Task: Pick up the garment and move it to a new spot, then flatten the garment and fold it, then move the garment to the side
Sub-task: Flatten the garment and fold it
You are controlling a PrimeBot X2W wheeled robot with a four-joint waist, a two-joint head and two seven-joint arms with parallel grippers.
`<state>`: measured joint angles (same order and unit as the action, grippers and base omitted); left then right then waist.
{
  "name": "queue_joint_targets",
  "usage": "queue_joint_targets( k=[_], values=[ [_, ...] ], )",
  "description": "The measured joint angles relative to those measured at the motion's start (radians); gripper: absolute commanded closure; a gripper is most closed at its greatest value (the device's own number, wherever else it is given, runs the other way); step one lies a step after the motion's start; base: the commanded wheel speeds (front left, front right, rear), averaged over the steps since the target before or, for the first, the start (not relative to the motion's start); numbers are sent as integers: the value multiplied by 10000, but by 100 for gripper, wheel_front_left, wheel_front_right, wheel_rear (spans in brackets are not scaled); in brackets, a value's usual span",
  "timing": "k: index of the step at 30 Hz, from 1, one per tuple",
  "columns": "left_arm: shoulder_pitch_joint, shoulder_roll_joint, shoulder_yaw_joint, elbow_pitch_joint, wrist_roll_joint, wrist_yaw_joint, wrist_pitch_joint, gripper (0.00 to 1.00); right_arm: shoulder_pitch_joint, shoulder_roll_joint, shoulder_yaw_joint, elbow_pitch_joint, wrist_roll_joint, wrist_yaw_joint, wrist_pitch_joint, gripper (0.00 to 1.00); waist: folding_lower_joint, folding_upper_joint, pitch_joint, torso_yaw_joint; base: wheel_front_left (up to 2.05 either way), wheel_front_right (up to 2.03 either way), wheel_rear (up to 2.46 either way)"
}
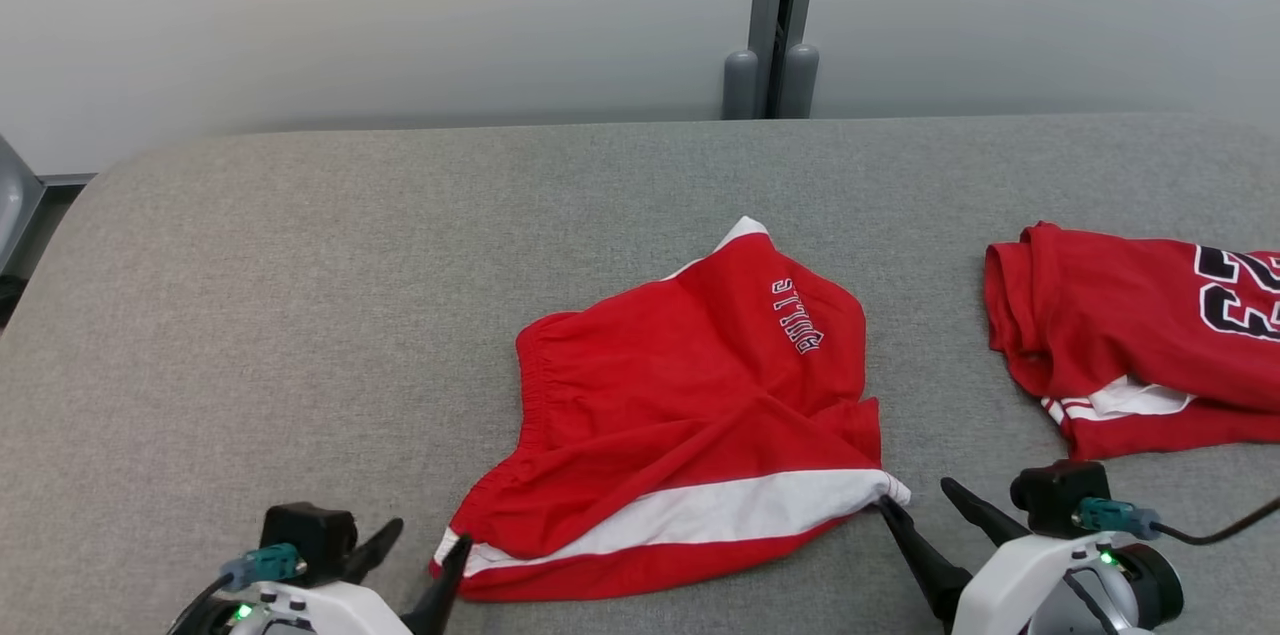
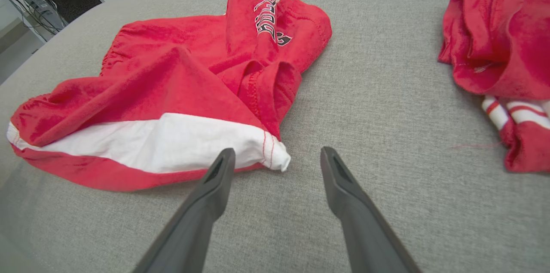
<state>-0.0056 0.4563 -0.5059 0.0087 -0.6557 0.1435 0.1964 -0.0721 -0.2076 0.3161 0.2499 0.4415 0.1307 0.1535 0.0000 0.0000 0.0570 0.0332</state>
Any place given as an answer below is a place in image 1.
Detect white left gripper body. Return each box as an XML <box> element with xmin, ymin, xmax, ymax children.
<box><xmin>215</xmin><ymin>580</ymin><xmax>414</xmax><ymax>635</ymax></box>

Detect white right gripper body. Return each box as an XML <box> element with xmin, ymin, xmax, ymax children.
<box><xmin>950</xmin><ymin>532</ymin><xmax>1117</xmax><ymax>635</ymax></box>

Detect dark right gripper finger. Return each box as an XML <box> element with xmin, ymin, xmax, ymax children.
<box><xmin>940</xmin><ymin>477</ymin><xmax>1032</xmax><ymax>547</ymax></box>
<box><xmin>875</xmin><ymin>498</ymin><xmax>974</xmax><ymax>632</ymax></box>

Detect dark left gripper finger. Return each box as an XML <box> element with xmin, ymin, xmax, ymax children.
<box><xmin>340</xmin><ymin>517</ymin><xmax>406</xmax><ymax>587</ymax></box>
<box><xmin>400</xmin><ymin>535</ymin><xmax>474</xmax><ymax>635</ymax></box>

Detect red jersey with white sleeves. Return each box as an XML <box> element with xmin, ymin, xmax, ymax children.
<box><xmin>983</xmin><ymin>221</ymin><xmax>1280</xmax><ymax>462</ymax></box>

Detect red shorts with white band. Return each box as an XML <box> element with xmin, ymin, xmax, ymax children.
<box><xmin>430</xmin><ymin>215</ymin><xmax>913</xmax><ymax>604</ymax></box>

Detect grey single partition leg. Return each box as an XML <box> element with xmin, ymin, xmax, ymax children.
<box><xmin>0</xmin><ymin>135</ymin><xmax>46</xmax><ymax>278</ymax></box>

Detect right teal-plug camera cable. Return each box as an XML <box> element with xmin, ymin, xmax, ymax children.
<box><xmin>1072</xmin><ymin>493</ymin><xmax>1280</xmax><ymax>547</ymax></box>

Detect grey two-footed partition post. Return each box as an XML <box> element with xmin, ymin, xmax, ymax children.
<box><xmin>722</xmin><ymin>0</ymin><xmax>826</xmax><ymax>121</ymax></box>

